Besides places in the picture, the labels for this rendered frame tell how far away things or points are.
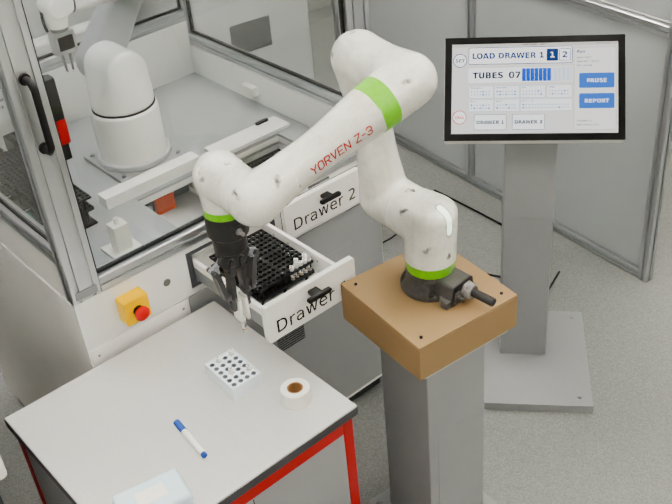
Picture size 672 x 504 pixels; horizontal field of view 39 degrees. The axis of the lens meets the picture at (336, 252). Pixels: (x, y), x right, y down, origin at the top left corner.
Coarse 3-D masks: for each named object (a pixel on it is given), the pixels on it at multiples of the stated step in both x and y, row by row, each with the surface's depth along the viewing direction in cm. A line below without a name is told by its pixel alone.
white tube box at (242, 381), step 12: (228, 360) 234; (240, 360) 233; (216, 372) 230; (228, 372) 230; (240, 372) 230; (252, 372) 230; (228, 384) 226; (240, 384) 226; (252, 384) 228; (240, 396) 227
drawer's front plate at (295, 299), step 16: (320, 272) 238; (336, 272) 240; (352, 272) 244; (304, 288) 234; (320, 288) 238; (336, 288) 242; (272, 304) 229; (288, 304) 232; (304, 304) 236; (272, 320) 231; (288, 320) 235; (304, 320) 239; (272, 336) 233
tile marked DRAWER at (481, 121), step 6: (474, 114) 280; (480, 114) 279; (486, 114) 279; (492, 114) 279; (498, 114) 279; (504, 114) 278; (474, 120) 280; (480, 120) 279; (486, 120) 279; (492, 120) 279; (498, 120) 278; (504, 120) 278; (474, 126) 279; (480, 126) 279; (486, 126) 279; (492, 126) 279; (498, 126) 278; (504, 126) 278
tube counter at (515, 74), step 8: (512, 72) 279; (520, 72) 279; (528, 72) 278; (536, 72) 278; (544, 72) 278; (552, 72) 277; (560, 72) 277; (568, 72) 276; (512, 80) 279; (520, 80) 278; (528, 80) 278; (536, 80) 278; (544, 80) 277; (552, 80) 277; (560, 80) 277; (568, 80) 276
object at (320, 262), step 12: (252, 228) 264; (264, 228) 265; (276, 228) 262; (288, 240) 258; (204, 252) 255; (300, 252) 256; (312, 252) 251; (204, 264) 257; (312, 264) 254; (324, 264) 249; (204, 276) 250; (216, 288) 248; (288, 288) 249; (252, 300) 236; (252, 312) 237
